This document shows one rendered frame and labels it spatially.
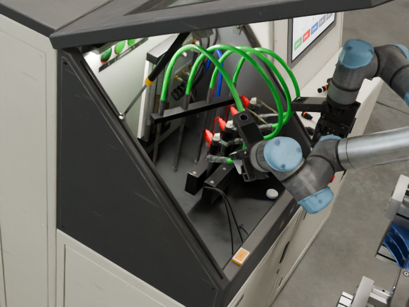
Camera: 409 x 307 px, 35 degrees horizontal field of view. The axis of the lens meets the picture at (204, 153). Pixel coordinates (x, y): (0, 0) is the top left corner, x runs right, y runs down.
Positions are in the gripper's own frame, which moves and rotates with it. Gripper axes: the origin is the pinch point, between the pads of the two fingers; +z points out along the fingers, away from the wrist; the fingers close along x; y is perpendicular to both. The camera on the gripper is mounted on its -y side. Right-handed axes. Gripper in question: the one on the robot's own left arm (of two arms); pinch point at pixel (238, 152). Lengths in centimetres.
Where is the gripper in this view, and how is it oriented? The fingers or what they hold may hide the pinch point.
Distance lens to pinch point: 174.1
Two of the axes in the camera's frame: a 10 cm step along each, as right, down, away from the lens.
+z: -2.3, 0.5, 9.7
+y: 3.2, 9.5, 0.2
